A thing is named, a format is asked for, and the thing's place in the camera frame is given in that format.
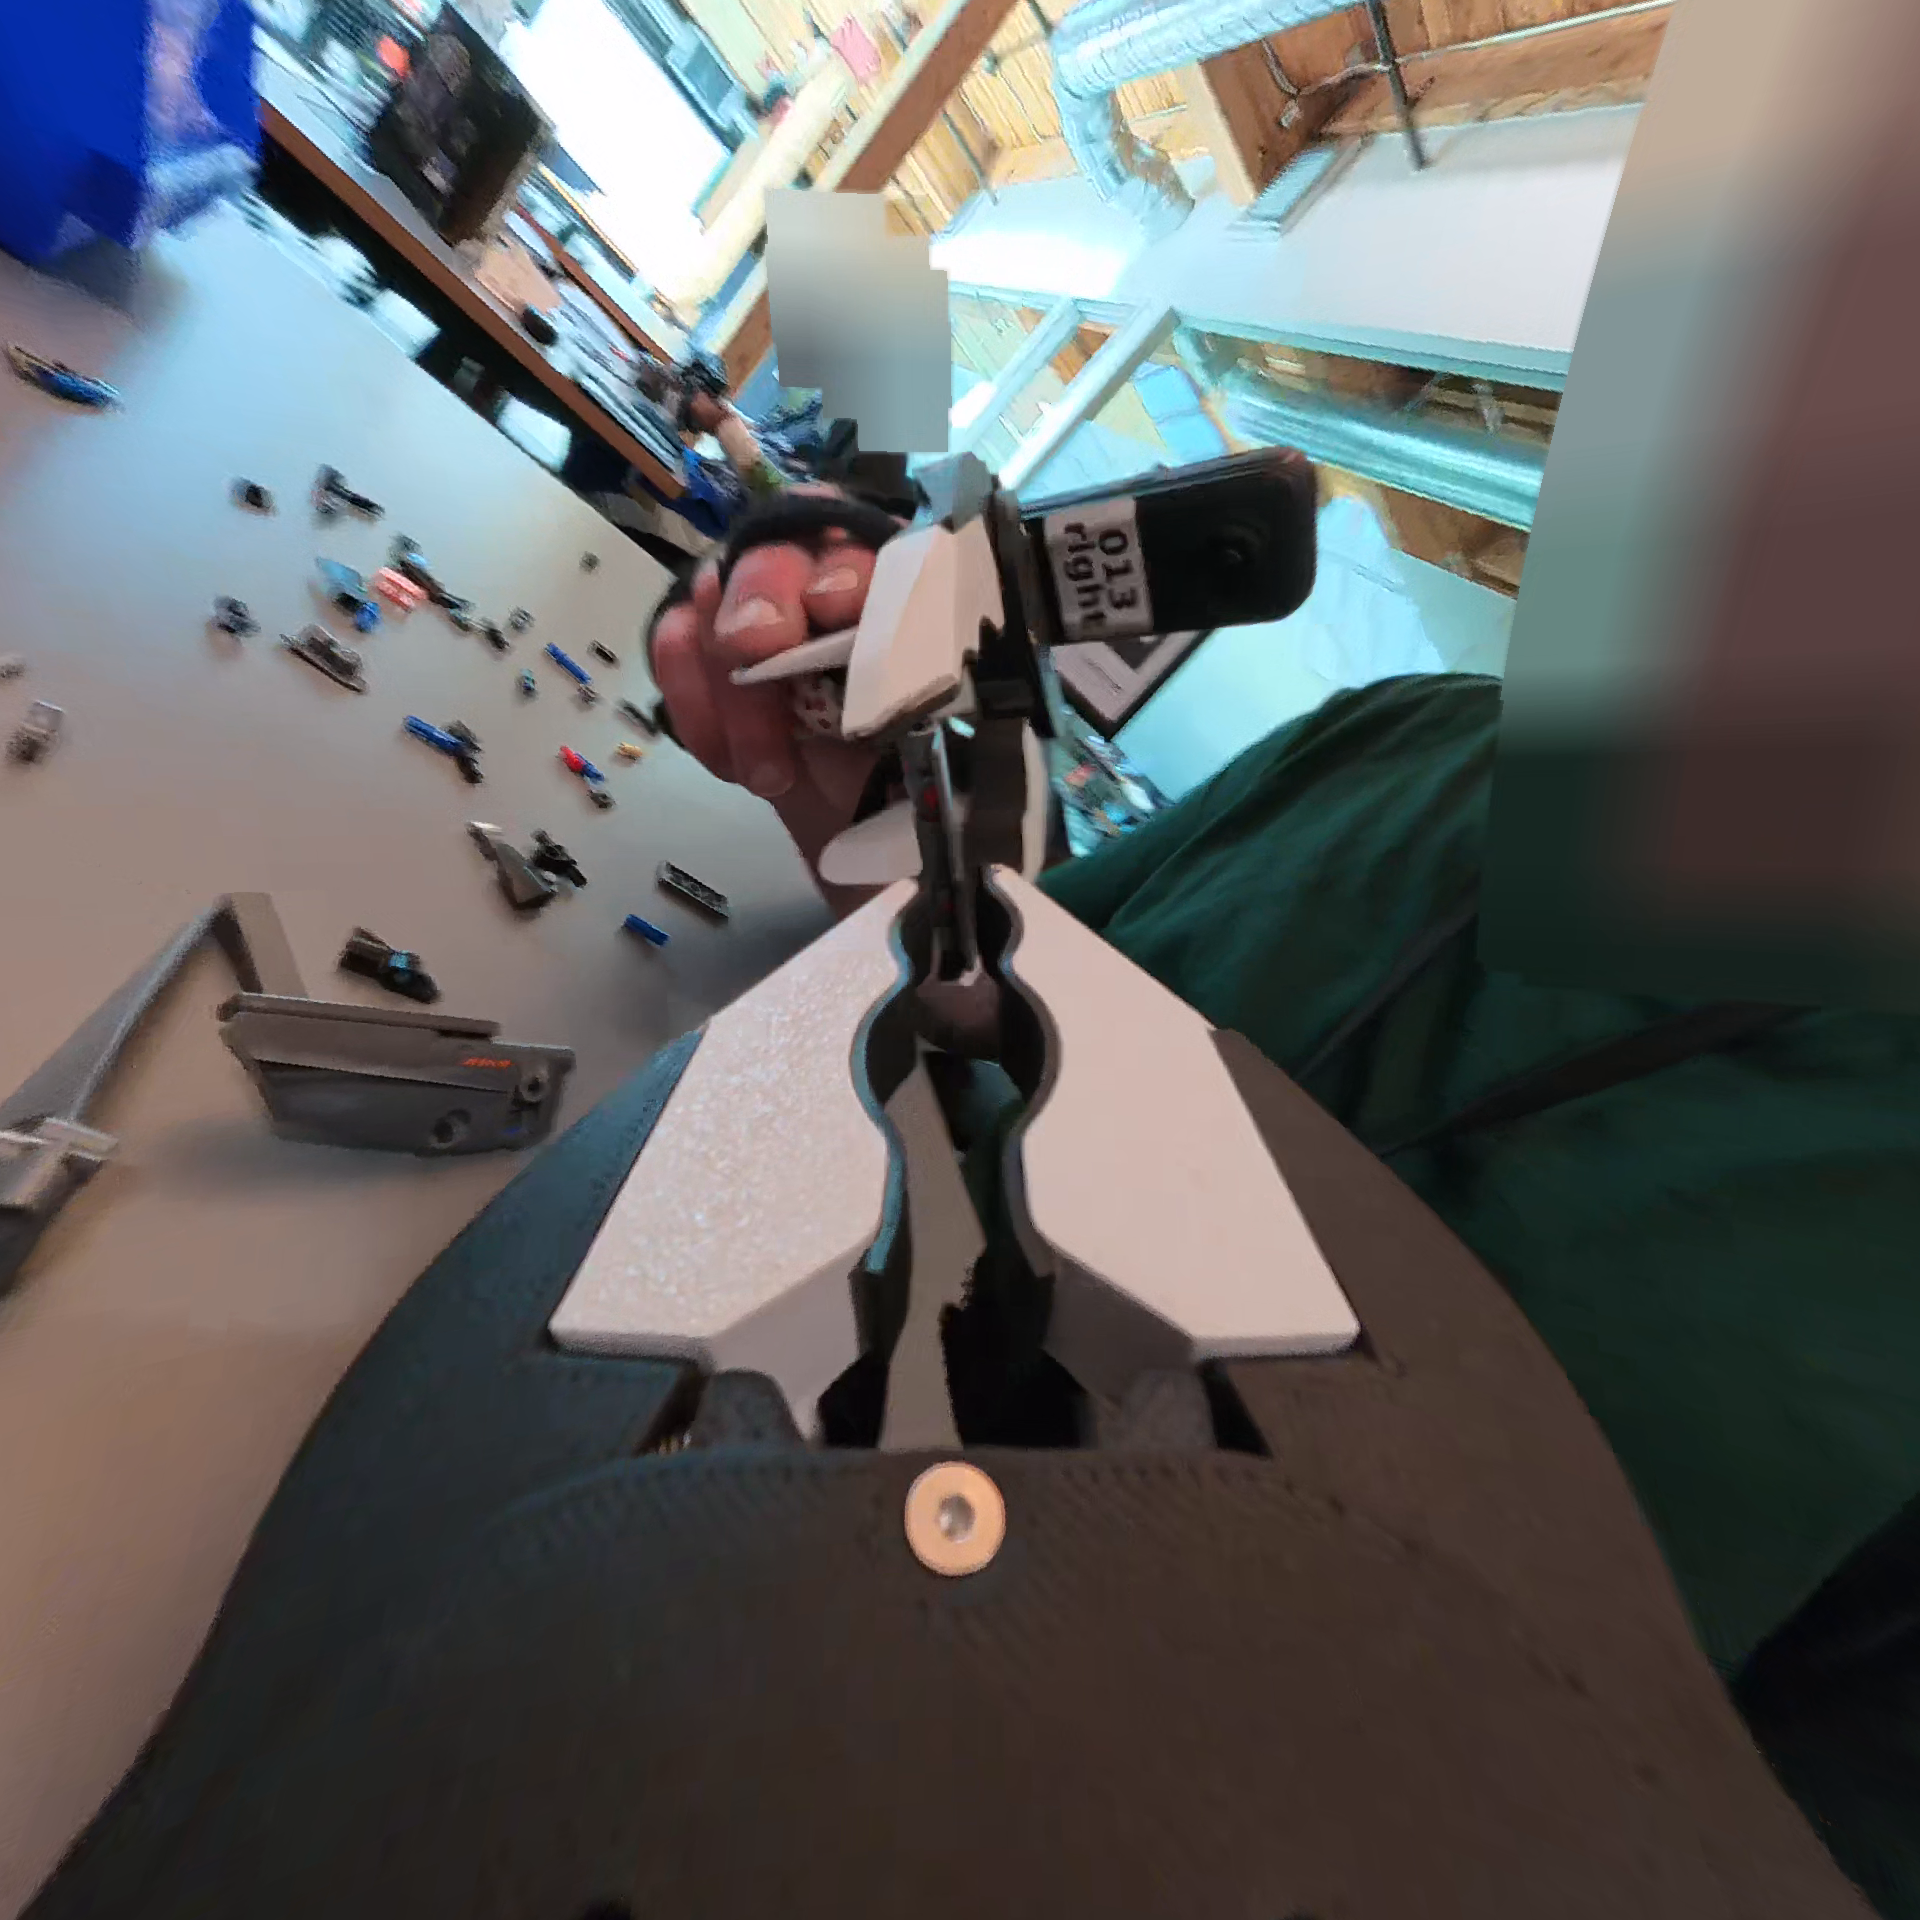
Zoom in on person's right hand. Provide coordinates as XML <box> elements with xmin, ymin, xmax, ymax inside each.
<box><xmin>651</xmin><ymin>532</ymin><xmax>905</xmax><ymax>910</ymax></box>

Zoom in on scattered loose lego pieces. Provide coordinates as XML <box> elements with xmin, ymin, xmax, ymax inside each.
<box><xmin>0</xmin><ymin>342</ymin><xmax>670</xmax><ymax>818</ymax></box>

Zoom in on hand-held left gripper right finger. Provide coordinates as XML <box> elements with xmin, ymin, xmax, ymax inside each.
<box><xmin>979</xmin><ymin>868</ymin><xmax>1366</xmax><ymax>1391</ymax></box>

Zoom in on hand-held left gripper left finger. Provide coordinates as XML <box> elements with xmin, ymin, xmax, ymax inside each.
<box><xmin>549</xmin><ymin>877</ymin><xmax>933</xmax><ymax>1406</ymax></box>

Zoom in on black display box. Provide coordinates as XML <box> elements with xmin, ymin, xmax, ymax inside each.
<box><xmin>364</xmin><ymin>0</ymin><xmax>553</xmax><ymax>244</ymax></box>

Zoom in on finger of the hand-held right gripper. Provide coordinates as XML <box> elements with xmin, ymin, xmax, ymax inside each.
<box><xmin>839</xmin><ymin>522</ymin><xmax>1008</xmax><ymax>745</ymax></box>
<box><xmin>968</xmin><ymin>645</ymin><xmax>1055</xmax><ymax>874</ymax></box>

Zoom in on blue plastic bin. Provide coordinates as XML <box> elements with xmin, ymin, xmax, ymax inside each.
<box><xmin>0</xmin><ymin>0</ymin><xmax>269</xmax><ymax>254</ymax></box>

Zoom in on wooden office desk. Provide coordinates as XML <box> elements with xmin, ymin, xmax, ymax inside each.
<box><xmin>258</xmin><ymin>102</ymin><xmax>697</xmax><ymax>503</ymax></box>

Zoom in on dark tapered lego panel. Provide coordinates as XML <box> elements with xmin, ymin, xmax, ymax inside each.
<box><xmin>465</xmin><ymin>818</ymin><xmax>563</xmax><ymax>915</ymax></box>

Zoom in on grey lego panel assembly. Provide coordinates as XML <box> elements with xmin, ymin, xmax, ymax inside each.
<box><xmin>215</xmin><ymin>988</ymin><xmax>579</xmax><ymax>1159</ymax></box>

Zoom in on black lanyard badge reel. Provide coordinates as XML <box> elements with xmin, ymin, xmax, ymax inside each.
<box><xmin>1370</xmin><ymin>1003</ymin><xmax>1817</xmax><ymax>1159</ymax></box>

